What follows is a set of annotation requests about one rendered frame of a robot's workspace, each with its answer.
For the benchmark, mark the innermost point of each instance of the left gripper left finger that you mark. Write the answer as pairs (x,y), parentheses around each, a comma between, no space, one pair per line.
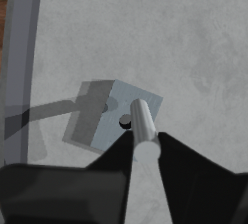
(72,193)

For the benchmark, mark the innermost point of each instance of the grey metal cylinder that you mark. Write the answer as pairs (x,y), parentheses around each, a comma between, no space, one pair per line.
(147,147)

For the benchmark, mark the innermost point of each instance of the grey block with hole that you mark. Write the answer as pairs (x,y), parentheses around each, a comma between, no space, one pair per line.
(118,104)

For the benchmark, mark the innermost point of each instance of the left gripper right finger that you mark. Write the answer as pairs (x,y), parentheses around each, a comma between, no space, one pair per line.
(199,191)

